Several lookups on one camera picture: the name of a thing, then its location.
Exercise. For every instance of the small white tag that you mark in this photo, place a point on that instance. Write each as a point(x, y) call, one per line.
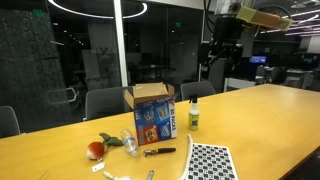
point(98, 167)

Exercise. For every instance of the black handled peeler tool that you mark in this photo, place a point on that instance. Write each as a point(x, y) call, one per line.
point(158, 151)

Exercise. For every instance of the checkerboard calibration board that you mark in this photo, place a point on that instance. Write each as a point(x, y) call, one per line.
point(209, 162)

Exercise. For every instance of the grey office chair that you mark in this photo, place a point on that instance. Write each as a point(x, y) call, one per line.
point(201, 89)
point(106, 102)
point(9, 125)

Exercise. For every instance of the silver metal tool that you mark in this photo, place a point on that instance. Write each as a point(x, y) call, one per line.
point(150, 175)

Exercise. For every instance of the white spray bottle yellow label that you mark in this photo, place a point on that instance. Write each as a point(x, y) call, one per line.
point(193, 113)

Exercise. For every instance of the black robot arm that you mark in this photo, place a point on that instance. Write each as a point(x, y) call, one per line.
point(225, 30)

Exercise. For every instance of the red radish plush toy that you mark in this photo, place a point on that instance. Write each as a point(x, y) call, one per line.
point(96, 150)

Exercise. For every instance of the blue cardboard snack box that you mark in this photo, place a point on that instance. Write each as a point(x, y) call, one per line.
point(153, 105)

